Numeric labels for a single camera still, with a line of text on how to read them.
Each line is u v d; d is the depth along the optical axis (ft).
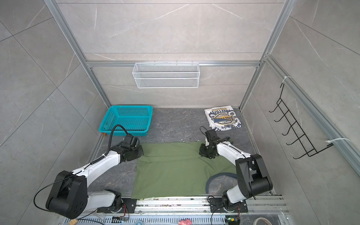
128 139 2.31
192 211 2.40
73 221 2.24
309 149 1.93
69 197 1.34
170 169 2.81
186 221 2.16
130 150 2.29
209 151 2.51
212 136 2.40
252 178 1.44
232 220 2.30
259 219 2.25
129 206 2.40
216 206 2.39
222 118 3.62
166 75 3.34
